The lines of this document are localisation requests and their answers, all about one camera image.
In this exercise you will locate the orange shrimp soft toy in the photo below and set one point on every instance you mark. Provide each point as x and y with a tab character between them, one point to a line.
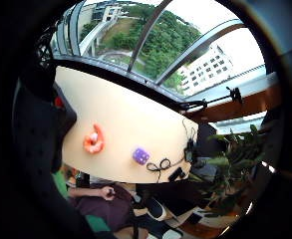
94	142

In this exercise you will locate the purple soft dice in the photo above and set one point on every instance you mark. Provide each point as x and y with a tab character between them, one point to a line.
141	156

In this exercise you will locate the the person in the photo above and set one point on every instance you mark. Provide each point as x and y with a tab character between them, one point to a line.
102	209

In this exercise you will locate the green chair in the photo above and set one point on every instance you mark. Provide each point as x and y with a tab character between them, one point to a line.
97	224

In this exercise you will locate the black and white shoe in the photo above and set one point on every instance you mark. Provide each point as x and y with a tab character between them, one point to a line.
156	209

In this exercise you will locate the small black box device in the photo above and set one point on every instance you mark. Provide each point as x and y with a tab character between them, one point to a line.
176	174

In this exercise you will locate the black clamp-mounted device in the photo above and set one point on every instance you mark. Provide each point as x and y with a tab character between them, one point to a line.
189	152

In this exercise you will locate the white building outside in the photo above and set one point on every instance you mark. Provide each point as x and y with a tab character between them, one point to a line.
207	71

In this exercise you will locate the green potted plant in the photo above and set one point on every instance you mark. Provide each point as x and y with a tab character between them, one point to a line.
232	166

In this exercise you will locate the brown wooden window ledge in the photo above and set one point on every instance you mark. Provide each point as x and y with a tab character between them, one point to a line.
238	103

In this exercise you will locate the dark window frame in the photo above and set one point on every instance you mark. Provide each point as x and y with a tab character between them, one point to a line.
145	36

